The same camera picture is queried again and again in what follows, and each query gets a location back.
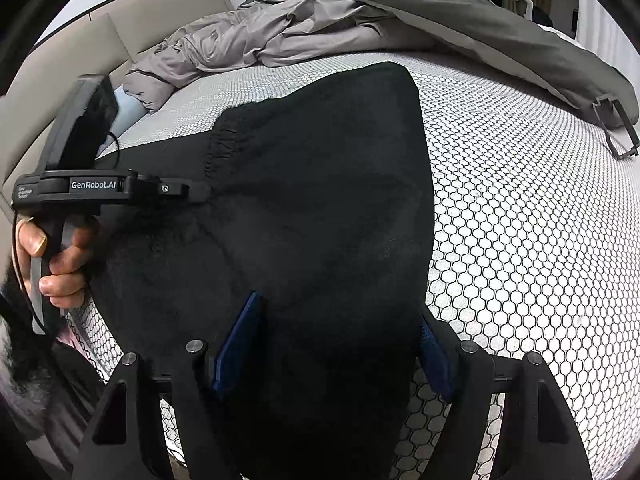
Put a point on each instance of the person's dark clothing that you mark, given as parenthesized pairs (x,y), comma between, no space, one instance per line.
(70,410)

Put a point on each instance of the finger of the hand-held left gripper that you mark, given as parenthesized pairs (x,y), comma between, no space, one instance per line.
(175,189)

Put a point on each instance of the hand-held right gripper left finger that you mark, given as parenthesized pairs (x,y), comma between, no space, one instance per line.
(240,345)

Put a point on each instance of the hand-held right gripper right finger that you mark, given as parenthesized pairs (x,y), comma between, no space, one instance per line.
(435,360)

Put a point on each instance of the light blue pillow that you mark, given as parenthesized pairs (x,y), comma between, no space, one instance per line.
(126,110)

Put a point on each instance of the black pants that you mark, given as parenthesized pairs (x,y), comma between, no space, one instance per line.
(310,210)

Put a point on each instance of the dark grey duvet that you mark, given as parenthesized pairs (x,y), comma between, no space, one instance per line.
(475,25)

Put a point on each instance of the white patterned bed mattress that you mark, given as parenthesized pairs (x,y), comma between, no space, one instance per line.
(525,235)

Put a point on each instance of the person's left hand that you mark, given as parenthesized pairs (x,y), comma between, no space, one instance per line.
(70,275)

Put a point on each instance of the beige upholstered headboard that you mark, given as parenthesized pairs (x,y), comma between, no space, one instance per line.
(75,45)

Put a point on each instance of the light grey blanket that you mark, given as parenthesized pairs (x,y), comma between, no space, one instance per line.
(240,40)

